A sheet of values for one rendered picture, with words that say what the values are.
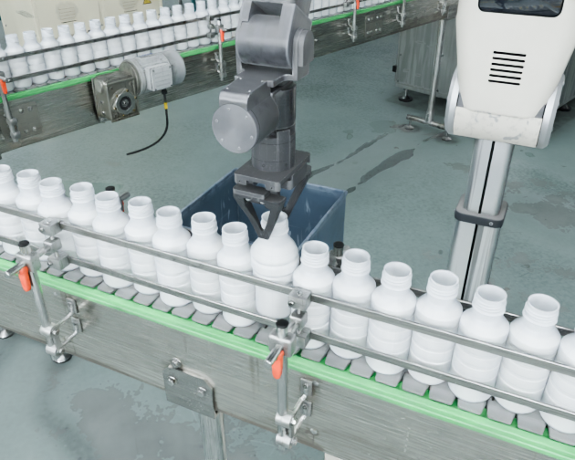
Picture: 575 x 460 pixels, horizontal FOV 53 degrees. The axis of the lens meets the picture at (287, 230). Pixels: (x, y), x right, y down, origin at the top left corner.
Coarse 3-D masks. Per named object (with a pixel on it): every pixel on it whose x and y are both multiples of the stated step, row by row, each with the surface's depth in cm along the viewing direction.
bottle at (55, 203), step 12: (48, 180) 98; (60, 180) 97; (48, 192) 95; (60, 192) 96; (48, 204) 96; (60, 204) 97; (72, 204) 99; (60, 216) 97; (72, 240) 100; (72, 252) 101; (72, 264) 102
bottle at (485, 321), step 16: (480, 288) 72; (496, 288) 72; (480, 304) 70; (496, 304) 69; (464, 320) 73; (480, 320) 71; (496, 320) 71; (480, 336) 71; (496, 336) 71; (464, 352) 74; (480, 352) 72; (464, 368) 74; (480, 368) 73; (496, 368) 74; (448, 384) 79; (464, 400) 77; (480, 400) 76
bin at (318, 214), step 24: (216, 192) 144; (288, 192) 147; (312, 192) 144; (336, 192) 141; (216, 216) 147; (240, 216) 158; (312, 216) 147; (336, 216) 137; (312, 240) 125; (336, 240) 141
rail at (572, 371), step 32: (64, 224) 95; (160, 256) 88; (160, 288) 92; (288, 288) 80; (416, 288) 80; (256, 320) 86; (384, 320) 76; (512, 320) 76; (512, 352) 69; (480, 384) 74
